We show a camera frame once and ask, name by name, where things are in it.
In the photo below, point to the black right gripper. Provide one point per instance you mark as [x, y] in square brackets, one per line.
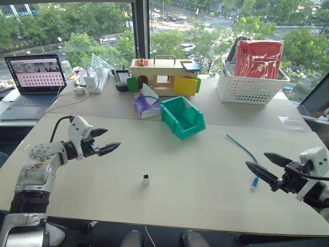
[295, 177]

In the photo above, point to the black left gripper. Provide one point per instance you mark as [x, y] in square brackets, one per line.
[88, 148]

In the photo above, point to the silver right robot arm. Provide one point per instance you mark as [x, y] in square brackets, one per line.
[318, 196]

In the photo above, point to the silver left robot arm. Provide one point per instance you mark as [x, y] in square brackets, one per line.
[38, 164]

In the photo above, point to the small white cube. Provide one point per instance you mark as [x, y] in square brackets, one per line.
[146, 179]

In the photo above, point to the white charger adapter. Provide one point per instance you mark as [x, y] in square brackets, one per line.
[91, 81]

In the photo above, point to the purple tissue pack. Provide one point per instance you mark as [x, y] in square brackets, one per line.
[145, 108]

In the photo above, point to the small round speckled object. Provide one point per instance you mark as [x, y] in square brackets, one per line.
[79, 90]

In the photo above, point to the white power strip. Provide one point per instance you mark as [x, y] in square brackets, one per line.
[101, 82]

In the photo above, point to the black handheld controller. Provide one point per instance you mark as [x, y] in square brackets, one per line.
[121, 77]

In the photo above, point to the green plastic storage bin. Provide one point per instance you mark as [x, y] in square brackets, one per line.
[177, 123]

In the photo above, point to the dark monitor screen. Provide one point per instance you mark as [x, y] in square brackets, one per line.
[317, 103]

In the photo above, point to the clear triangular plastic sheet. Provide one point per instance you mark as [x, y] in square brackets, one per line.
[99, 60]

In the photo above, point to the white perforated plastic basket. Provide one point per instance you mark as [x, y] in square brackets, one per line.
[244, 88]

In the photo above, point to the wooden latch toy box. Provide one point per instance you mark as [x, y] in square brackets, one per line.
[164, 70]

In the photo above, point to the open grey laptop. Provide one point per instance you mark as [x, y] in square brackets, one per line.
[36, 77]

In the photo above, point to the dark rounded shape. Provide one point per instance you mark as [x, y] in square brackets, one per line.
[195, 239]

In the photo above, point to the white rounded shape under table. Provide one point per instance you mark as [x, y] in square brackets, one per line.
[56, 235]

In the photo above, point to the red bag in clear plastic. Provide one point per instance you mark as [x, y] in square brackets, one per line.
[259, 59]

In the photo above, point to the dark bag behind red bag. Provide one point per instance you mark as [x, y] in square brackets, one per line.
[232, 52]

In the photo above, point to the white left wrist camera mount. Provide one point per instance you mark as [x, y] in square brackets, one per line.
[78, 127]

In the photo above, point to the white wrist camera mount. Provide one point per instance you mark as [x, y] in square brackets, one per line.
[78, 127]
[317, 157]

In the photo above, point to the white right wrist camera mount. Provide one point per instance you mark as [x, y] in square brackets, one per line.
[317, 157]

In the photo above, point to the dark window frame post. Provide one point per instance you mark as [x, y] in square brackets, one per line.
[140, 28]

